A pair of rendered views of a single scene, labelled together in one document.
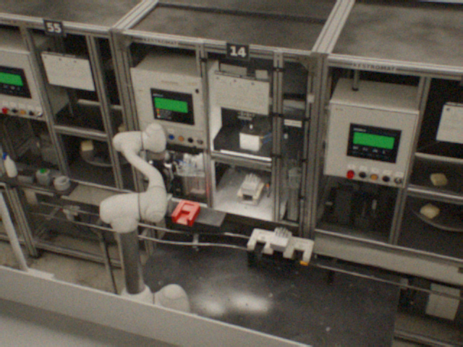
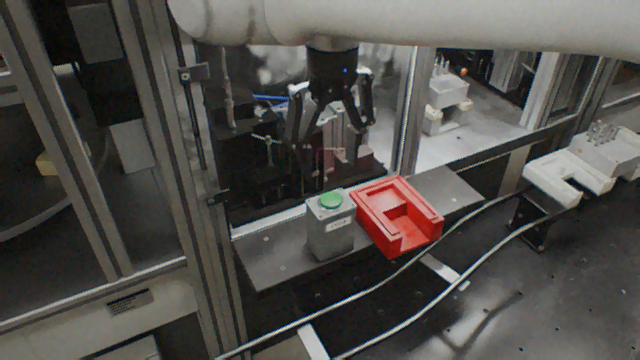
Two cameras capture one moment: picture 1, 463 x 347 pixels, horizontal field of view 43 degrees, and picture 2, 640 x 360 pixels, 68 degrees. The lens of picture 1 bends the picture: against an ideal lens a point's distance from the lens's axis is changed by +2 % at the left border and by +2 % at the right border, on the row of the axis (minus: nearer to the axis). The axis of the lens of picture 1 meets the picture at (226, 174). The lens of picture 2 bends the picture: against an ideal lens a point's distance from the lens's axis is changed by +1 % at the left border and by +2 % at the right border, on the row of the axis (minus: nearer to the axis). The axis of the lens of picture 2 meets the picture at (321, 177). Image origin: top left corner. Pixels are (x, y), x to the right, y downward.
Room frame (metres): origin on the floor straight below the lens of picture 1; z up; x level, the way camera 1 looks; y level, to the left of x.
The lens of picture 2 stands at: (2.33, 0.87, 1.61)
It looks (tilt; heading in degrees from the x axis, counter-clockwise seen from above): 40 degrees down; 312
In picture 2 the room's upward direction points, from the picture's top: straight up
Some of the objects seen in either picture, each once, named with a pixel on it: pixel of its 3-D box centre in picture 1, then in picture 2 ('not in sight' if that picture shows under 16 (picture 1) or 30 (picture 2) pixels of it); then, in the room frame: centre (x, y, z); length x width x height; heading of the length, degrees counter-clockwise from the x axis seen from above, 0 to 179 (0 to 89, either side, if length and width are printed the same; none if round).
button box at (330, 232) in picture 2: (165, 202); (328, 221); (2.74, 0.39, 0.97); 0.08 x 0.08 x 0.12; 69
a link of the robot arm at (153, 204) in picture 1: (153, 206); not in sight; (2.17, 0.37, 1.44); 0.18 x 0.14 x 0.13; 4
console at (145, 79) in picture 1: (177, 100); not in sight; (2.91, 0.26, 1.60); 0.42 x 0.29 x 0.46; 69
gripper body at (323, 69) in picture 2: (159, 162); (331, 71); (2.73, 0.39, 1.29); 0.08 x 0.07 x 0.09; 69
